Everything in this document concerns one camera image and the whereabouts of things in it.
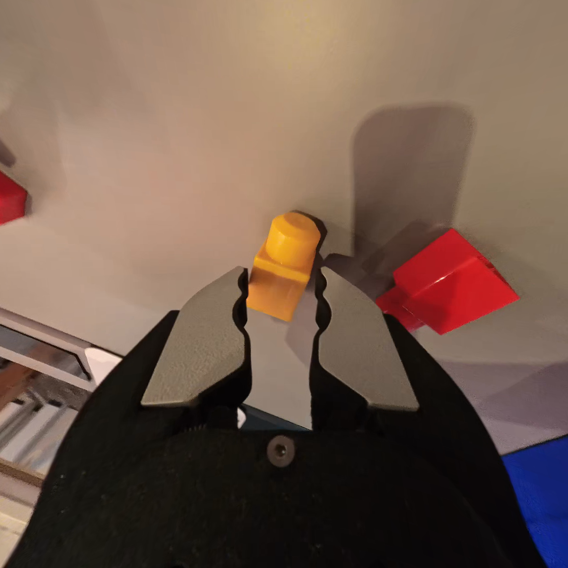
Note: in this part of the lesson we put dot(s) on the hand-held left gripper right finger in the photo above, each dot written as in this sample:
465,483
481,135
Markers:
364,350

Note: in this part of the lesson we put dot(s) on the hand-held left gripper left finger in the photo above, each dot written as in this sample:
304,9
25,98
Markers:
195,350

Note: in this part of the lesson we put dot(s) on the orange one-stud toy block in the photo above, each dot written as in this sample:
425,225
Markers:
277,284

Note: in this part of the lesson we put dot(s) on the red two-stud toy block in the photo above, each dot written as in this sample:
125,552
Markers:
461,297

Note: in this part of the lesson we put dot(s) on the red one-stud toy block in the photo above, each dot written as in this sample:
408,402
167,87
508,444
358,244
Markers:
9,202

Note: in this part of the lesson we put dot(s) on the blue plastic bin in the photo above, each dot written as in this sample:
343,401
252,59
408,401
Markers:
541,488

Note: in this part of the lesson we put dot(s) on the grey metal frame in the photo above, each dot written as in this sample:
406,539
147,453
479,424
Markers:
40,359

